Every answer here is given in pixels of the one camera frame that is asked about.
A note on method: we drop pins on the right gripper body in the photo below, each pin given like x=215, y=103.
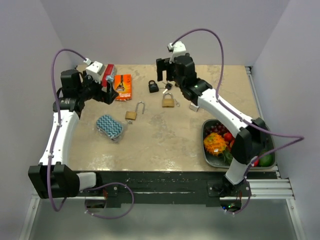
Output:
x=178, y=79

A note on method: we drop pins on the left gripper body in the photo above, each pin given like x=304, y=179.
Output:
x=93, y=90

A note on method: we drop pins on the small brass padlock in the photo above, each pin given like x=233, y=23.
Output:
x=132, y=115

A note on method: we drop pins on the large brass padlock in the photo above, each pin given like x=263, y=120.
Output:
x=168, y=101

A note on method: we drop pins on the black padlock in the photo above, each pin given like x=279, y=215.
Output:
x=153, y=86

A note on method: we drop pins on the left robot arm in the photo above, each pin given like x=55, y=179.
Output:
x=52, y=178

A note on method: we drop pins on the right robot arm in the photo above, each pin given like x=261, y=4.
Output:
x=250, y=134

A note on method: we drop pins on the orange box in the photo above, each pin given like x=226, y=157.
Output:
x=123, y=86

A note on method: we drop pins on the red box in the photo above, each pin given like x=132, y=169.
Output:
x=108, y=75

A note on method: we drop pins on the blue zigzag pouch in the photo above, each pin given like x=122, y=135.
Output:
x=110, y=127

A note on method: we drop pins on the silver toothpaste box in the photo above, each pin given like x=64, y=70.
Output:
x=194, y=107

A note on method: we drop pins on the dark grapes bunch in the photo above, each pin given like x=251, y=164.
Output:
x=217, y=128

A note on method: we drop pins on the grey fruit tray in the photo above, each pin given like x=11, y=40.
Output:
x=224, y=160

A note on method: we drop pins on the red lychee cluster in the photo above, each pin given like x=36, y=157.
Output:
x=229, y=139

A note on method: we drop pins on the red apple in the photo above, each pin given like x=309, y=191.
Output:
x=255, y=163

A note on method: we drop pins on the black mounting base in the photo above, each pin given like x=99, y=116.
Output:
x=164, y=187

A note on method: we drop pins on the green lime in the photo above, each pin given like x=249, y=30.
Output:
x=265, y=161

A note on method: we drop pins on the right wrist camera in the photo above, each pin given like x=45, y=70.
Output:
x=176, y=49

